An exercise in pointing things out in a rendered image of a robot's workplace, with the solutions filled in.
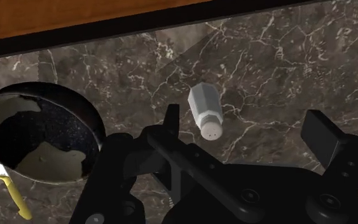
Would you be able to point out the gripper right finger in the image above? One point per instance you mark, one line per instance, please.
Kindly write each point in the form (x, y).
(324, 136)

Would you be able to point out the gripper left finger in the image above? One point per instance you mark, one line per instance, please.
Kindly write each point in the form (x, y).
(116, 173)

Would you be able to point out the black speckled pan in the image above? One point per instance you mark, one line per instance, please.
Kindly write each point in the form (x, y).
(51, 130)

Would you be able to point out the white salt shaker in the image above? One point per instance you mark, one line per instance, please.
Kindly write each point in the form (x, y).
(205, 105)

